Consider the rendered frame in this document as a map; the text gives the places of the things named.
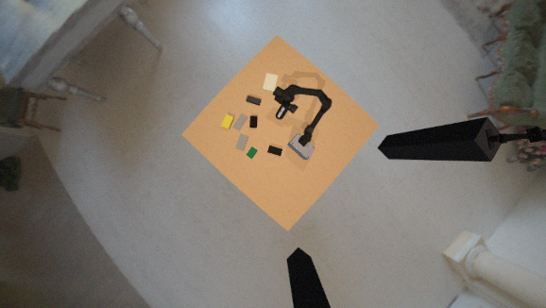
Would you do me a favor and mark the yellow rectangular block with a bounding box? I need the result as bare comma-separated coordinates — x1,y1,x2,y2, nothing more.
221,114,234,129

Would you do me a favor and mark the pale cream flat rectangular card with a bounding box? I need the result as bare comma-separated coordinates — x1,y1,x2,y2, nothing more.
263,73,279,92

